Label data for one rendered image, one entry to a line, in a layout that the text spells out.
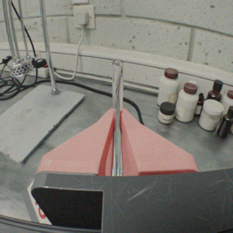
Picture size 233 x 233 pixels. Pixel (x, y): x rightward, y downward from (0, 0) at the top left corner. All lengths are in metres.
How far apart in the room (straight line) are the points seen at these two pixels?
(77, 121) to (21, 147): 0.17
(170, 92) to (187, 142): 0.15
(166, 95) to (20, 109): 0.43
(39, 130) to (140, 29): 0.42
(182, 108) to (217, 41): 0.24
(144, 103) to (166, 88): 0.09
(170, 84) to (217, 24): 0.23
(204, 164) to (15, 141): 0.45
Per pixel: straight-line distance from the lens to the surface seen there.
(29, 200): 0.39
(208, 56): 0.61
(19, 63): 0.48
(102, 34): 0.68
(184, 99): 0.49
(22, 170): 0.44
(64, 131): 0.49
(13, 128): 0.55
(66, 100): 0.59
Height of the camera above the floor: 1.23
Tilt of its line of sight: 39 degrees down
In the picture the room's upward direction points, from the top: straight up
